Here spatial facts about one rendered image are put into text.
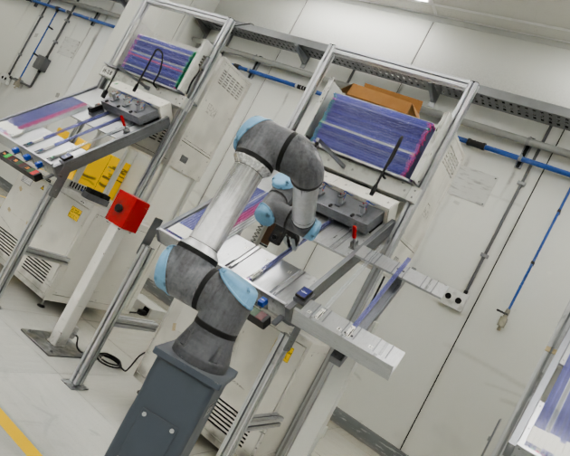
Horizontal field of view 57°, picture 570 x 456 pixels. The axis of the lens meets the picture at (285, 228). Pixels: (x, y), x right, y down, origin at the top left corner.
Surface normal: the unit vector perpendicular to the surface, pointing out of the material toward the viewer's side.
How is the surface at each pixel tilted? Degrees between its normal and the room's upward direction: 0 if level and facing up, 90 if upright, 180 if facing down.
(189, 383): 90
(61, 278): 90
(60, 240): 90
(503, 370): 90
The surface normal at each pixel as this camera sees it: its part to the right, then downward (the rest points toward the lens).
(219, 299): -0.17, -0.12
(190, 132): 0.77, 0.39
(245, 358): -0.44, -0.26
